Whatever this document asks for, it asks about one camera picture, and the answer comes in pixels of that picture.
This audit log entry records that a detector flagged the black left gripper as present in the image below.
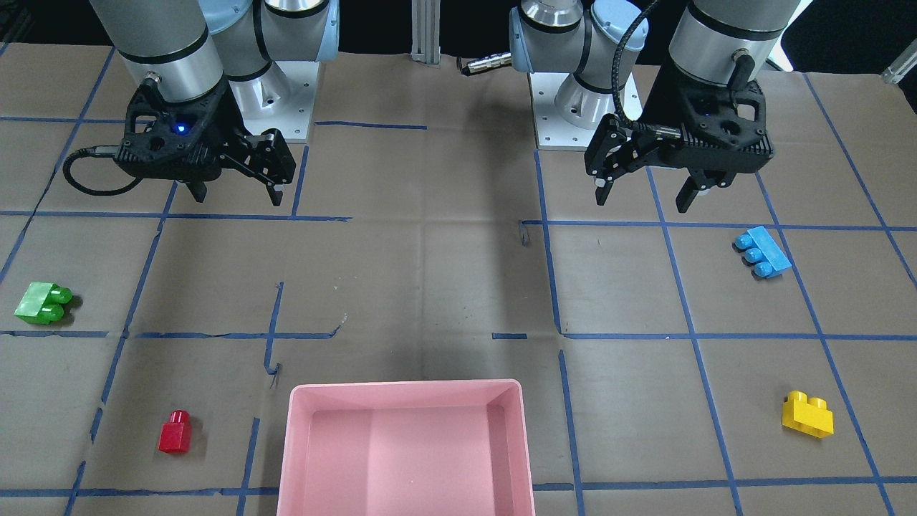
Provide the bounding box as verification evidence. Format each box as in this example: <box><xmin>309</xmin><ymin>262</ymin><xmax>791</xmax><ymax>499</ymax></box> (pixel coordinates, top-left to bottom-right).
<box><xmin>584</xmin><ymin>61</ymin><xmax>775</xmax><ymax>214</ymax></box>

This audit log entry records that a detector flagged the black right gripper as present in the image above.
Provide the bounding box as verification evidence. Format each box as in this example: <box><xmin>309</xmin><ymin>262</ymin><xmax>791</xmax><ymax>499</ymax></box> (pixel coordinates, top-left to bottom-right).
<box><xmin>115</xmin><ymin>77</ymin><xmax>296</xmax><ymax>206</ymax></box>

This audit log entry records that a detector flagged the blue toy block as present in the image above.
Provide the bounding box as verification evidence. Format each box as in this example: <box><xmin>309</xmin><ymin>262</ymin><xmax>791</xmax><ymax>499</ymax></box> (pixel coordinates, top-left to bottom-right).
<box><xmin>733</xmin><ymin>226</ymin><xmax>792</xmax><ymax>279</ymax></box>

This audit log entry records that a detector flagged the green toy block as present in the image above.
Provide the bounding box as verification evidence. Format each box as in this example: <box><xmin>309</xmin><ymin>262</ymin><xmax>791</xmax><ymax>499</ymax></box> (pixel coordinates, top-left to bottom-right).
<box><xmin>14</xmin><ymin>282</ymin><xmax>73</xmax><ymax>325</ymax></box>

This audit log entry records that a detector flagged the red toy block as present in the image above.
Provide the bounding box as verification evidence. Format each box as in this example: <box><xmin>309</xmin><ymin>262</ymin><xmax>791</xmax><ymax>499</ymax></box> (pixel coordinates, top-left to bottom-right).
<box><xmin>158</xmin><ymin>409</ymin><xmax>193</xmax><ymax>454</ymax></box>

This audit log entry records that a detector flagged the yellow toy block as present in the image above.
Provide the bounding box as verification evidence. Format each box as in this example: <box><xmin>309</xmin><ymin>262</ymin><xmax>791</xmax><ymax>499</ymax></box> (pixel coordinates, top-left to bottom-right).
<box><xmin>782</xmin><ymin>390</ymin><xmax>835</xmax><ymax>439</ymax></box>

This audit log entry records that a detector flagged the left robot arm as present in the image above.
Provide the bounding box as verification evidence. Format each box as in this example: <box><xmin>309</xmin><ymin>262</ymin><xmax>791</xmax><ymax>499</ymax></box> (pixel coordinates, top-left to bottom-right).
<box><xmin>509</xmin><ymin>1</ymin><xmax>798</xmax><ymax>213</ymax></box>

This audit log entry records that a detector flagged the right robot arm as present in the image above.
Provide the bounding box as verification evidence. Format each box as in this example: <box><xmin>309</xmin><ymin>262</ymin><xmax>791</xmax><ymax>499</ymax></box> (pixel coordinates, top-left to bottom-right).
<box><xmin>62</xmin><ymin>1</ymin><xmax>340</xmax><ymax>206</ymax></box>

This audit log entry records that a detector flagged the pink plastic box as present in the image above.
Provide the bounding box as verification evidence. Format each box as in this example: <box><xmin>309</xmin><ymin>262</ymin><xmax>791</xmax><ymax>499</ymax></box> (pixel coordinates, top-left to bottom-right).
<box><xmin>277</xmin><ymin>379</ymin><xmax>536</xmax><ymax>515</ymax></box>

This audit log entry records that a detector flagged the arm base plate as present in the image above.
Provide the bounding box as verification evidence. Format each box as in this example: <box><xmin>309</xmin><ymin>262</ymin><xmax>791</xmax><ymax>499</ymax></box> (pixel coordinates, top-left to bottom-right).
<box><xmin>229</xmin><ymin>61</ymin><xmax>322</xmax><ymax>144</ymax></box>
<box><xmin>528</xmin><ymin>72</ymin><xmax>615</xmax><ymax>151</ymax></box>

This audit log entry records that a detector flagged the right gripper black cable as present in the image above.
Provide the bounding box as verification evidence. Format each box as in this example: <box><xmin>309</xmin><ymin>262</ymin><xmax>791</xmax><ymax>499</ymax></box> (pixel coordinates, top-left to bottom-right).
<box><xmin>62</xmin><ymin>147</ymin><xmax>144</xmax><ymax>196</ymax></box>

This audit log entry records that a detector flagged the metal cable connector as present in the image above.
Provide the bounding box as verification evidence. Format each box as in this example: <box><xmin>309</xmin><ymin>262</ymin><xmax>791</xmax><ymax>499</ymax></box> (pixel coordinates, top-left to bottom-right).
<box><xmin>456</xmin><ymin>52</ymin><xmax>513</xmax><ymax>77</ymax></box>

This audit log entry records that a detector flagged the aluminium frame post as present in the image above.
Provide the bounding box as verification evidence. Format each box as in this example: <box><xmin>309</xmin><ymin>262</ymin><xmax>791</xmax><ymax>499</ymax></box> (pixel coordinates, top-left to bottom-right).
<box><xmin>410</xmin><ymin>0</ymin><xmax>441</xmax><ymax>67</ymax></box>

